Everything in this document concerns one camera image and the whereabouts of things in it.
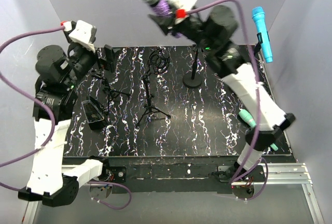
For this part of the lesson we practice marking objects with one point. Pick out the bright blue microphone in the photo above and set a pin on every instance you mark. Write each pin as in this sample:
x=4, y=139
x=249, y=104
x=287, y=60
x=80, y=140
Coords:
x=258, y=16

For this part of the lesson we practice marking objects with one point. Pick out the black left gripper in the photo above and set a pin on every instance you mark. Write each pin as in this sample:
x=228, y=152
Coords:
x=109, y=62

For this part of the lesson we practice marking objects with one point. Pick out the mint green microphone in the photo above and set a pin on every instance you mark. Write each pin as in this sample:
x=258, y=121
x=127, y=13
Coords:
x=255, y=128

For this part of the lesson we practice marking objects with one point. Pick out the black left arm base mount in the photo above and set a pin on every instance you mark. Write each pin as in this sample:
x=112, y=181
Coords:
x=116, y=174

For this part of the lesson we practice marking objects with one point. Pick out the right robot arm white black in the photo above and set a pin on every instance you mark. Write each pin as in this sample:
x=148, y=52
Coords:
x=235, y=69

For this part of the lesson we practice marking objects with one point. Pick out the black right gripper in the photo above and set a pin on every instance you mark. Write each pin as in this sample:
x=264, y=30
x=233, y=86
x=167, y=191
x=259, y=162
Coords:
x=167, y=24

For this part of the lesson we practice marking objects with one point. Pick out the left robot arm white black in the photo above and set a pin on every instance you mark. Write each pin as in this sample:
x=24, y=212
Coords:
x=55, y=97

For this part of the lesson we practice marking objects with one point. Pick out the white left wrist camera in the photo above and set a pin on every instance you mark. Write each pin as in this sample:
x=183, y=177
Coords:
x=84, y=34

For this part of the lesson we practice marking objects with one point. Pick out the aluminium frame rail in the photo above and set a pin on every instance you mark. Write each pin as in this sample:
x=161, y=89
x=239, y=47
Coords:
x=286, y=174

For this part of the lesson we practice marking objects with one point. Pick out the black round base stand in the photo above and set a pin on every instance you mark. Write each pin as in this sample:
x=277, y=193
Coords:
x=193, y=79
x=257, y=47

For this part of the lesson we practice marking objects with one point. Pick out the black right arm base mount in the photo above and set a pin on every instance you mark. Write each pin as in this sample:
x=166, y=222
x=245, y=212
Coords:
x=227, y=173

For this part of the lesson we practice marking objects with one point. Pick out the black right round base stand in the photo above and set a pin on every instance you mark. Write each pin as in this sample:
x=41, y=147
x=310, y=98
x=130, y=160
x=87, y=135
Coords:
x=257, y=47

